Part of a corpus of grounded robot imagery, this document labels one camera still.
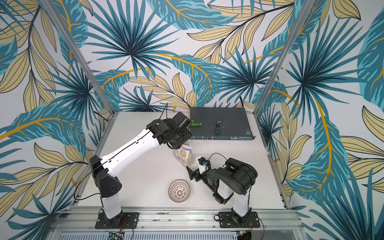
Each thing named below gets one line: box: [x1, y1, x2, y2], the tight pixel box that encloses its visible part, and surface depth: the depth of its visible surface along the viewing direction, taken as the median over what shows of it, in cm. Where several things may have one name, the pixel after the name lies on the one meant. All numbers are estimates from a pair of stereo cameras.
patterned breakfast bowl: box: [168, 179, 191, 203], surface depth 83 cm
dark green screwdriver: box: [215, 117, 221, 136], surface depth 103 cm
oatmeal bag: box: [173, 139, 193, 167], surface depth 84 cm
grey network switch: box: [189, 107, 256, 141], surface depth 109 cm
